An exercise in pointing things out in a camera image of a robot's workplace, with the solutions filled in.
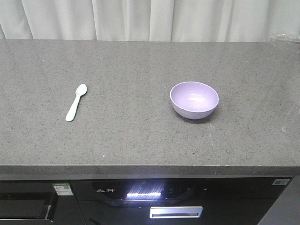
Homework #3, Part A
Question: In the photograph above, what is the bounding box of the black disinfection cabinet appliance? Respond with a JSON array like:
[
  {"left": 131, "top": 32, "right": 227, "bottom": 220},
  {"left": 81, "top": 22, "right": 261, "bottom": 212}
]
[{"left": 71, "top": 177, "right": 291, "bottom": 225}]

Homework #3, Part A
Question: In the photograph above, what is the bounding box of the upper silver drawer handle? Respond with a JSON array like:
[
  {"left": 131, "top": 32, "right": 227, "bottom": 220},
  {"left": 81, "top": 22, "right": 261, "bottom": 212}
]
[{"left": 150, "top": 206, "right": 203, "bottom": 219}]

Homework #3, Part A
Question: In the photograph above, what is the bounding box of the white pleated curtain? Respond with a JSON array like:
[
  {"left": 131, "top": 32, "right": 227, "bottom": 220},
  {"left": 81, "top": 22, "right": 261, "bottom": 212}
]
[{"left": 0, "top": 0, "right": 300, "bottom": 42}]

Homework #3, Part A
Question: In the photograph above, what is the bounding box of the lilac plastic bowl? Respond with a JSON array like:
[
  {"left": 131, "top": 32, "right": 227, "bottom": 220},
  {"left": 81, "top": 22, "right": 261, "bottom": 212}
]
[{"left": 170, "top": 82, "right": 219, "bottom": 120}]

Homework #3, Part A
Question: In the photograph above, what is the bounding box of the pale green plastic spoon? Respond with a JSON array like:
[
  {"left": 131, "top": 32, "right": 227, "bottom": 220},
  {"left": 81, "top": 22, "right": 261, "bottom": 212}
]
[{"left": 65, "top": 84, "right": 87, "bottom": 122}]

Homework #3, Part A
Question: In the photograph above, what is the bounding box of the black built-in dishwasher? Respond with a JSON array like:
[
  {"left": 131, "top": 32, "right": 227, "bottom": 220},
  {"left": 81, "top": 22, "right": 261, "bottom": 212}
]
[{"left": 0, "top": 180, "right": 85, "bottom": 225}]

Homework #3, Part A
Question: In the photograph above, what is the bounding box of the clear plastic wrap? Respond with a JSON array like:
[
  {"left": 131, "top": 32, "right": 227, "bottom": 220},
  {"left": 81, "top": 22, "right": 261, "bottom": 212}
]
[{"left": 270, "top": 33, "right": 300, "bottom": 45}]

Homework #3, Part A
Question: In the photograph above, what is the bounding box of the QR code sticker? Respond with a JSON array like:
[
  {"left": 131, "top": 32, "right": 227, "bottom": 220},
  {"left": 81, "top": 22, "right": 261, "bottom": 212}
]
[{"left": 272, "top": 179, "right": 290, "bottom": 186}]

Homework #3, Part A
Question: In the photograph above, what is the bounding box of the green white energy label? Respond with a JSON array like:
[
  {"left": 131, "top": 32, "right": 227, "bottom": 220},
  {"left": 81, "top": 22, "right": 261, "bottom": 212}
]
[{"left": 52, "top": 183, "right": 74, "bottom": 196}]

